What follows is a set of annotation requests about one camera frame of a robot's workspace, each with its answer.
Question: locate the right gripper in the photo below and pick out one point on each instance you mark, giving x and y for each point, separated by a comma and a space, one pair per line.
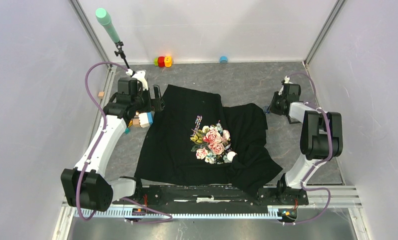
272, 108

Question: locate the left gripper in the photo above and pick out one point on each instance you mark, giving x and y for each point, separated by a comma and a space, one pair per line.
158, 103

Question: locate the blue round brooch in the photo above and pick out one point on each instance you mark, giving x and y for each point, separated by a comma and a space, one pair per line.
266, 109

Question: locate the black floral t-shirt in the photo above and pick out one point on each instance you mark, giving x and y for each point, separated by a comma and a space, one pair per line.
188, 142

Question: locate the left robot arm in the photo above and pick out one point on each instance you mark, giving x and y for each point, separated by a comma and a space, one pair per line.
84, 185

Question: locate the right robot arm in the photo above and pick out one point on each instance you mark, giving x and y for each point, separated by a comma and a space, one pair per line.
321, 139

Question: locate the white and blue block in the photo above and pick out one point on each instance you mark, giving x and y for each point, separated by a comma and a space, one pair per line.
145, 119

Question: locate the red yellow green toy rings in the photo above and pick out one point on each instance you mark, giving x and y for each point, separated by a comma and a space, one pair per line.
163, 61

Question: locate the blue cup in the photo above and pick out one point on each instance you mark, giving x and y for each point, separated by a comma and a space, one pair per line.
223, 60

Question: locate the green microphone on stand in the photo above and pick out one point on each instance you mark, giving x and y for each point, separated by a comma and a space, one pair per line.
104, 19

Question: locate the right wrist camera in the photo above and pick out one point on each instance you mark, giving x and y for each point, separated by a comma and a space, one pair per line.
286, 80

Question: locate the wooden cube on rail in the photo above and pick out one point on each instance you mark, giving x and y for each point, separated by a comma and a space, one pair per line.
101, 95

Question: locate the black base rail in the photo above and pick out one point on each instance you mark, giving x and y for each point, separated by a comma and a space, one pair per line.
216, 199

